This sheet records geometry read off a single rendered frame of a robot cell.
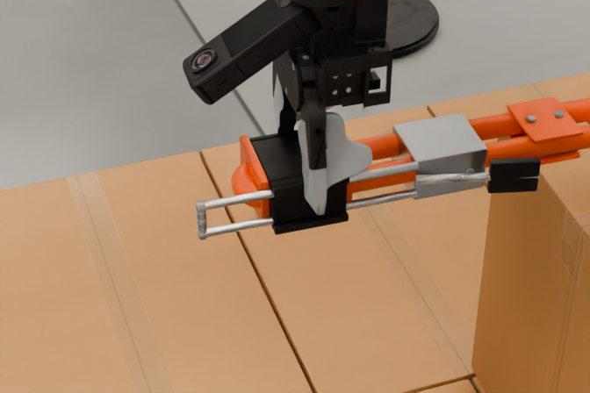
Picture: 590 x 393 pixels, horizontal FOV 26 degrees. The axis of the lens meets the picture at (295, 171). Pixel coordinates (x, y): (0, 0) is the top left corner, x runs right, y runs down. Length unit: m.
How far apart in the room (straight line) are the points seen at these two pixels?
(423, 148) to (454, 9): 2.41
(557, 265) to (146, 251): 0.71
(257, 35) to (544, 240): 0.50
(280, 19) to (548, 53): 2.41
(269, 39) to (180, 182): 1.00
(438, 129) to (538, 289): 0.33
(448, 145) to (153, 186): 0.92
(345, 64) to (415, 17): 2.41
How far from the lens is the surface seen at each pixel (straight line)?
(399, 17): 3.44
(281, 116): 1.14
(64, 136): 3.08
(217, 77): 1.03
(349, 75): 1.06
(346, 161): 1.08
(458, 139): 1.17
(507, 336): 1.56
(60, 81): 3.28
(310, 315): 1.77
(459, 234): 1.92
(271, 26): 1.02
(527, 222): 1.44
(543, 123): 1.20
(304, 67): 1.03
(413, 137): 1.17
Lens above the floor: 1.77
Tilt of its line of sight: 37 degrees down
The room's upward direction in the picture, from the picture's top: straight up
